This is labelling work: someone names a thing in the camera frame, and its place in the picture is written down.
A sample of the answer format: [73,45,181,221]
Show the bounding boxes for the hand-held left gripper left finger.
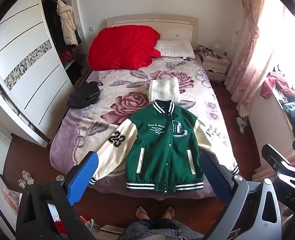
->
[16,151,99,240]

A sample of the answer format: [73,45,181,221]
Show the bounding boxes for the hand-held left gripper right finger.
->
[200,151,282,240]

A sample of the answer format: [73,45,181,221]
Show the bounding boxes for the green varsity jacket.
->
[89,99,239,193]

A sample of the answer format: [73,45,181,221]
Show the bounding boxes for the dark red folded clothes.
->
[59,50,76,63]

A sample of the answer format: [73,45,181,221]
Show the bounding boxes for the pile of clothes in basket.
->
[42,0,63,53]

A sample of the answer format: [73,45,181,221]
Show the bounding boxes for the pair of white slippers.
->
[235,116,249,134]

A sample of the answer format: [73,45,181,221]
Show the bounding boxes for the person's right foot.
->
[161,206,175,220]

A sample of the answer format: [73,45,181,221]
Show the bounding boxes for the person's foot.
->
[161,206,175,220]
[135,206,151,222]

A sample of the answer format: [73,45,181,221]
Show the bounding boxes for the pale floor shoes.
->
[18,170,34,187]

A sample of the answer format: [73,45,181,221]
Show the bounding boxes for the pink crumpled garment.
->
[260,74,291,99]

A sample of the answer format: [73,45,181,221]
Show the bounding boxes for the person's left foot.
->
[135,206,151,222]

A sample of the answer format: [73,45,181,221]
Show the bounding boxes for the black bag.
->
[67,81,103,109]

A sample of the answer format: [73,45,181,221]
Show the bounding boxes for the floral plush blanket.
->
[49,56,238,201]

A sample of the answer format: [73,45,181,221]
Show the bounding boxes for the white folded knit sweater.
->
[147,77,181,103]

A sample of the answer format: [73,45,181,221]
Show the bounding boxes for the pink floral curtain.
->
[224,0,275,118]

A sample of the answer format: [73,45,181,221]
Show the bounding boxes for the white nightstand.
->
[202,53,231,82]

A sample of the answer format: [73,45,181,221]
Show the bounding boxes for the white sliding wardrobe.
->
[0,0,88,148]

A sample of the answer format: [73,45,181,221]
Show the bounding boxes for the white pillow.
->
[156,39,195,58]

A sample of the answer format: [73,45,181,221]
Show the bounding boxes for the red duvet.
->
[88,25,162,71]

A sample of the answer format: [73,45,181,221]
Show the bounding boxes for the beige hanging coat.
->
[56,0,78,47]

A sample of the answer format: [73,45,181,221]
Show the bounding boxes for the cream bed frame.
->
[106,14,199,48]

